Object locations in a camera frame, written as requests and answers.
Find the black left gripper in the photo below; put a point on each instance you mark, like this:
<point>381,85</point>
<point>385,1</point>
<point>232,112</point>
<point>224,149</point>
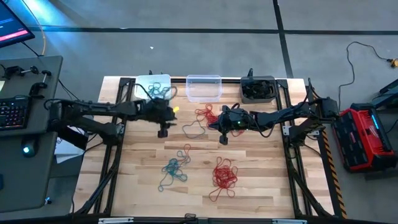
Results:
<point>160,112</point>

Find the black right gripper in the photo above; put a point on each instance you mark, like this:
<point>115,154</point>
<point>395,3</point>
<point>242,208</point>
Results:
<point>236,121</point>

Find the red rubber bands tangle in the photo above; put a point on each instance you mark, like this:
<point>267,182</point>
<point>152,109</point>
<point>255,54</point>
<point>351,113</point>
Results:
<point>206,116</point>
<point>221,179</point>
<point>237,134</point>

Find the red rubber band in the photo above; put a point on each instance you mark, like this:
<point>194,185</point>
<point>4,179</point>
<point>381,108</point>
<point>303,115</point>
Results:
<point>223,190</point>
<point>189,151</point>

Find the white plastic basket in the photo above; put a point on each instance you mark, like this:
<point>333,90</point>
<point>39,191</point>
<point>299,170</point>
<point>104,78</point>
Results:
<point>140,79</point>

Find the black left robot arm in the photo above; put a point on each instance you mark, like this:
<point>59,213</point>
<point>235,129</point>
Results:
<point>102,109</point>

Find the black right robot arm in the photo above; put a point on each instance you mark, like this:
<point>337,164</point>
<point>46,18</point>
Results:
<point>280,116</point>

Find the black rubber bands heap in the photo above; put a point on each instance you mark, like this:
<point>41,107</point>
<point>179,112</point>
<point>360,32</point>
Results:
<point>256,89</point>

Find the clear plastic basket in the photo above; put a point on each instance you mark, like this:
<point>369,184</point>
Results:
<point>203,88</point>

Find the grey plastic basket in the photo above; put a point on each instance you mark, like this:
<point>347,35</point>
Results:
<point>258,101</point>

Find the yellow black hazard tape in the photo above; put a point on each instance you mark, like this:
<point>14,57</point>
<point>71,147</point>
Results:
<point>334,177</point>

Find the black desk clamp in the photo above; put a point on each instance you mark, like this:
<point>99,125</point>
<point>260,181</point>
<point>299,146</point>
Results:
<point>12,71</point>
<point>37,88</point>

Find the black computer mouse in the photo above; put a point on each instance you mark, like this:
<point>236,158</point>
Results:
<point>28,149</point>

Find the red and black power station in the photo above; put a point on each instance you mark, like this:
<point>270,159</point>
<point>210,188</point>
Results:
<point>363,140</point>

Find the backlit black keyboard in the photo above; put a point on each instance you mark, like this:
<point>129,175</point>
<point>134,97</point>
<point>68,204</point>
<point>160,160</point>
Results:
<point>12,113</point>

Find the grey side desk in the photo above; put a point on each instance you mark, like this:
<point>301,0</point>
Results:
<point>18,174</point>

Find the black equipment case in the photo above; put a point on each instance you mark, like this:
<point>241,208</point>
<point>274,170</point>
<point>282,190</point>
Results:
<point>388,96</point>

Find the large desk monitor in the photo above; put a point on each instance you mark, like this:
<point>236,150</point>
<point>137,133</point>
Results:
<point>12,28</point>

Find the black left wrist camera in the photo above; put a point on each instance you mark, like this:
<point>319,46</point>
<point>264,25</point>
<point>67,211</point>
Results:
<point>170,109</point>

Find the white arm base bracket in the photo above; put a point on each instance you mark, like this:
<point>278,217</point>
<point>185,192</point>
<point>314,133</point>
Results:
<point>286,130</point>

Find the silver metal bracket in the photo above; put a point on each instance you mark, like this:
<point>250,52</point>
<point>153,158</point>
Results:
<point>289,221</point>
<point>115,220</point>

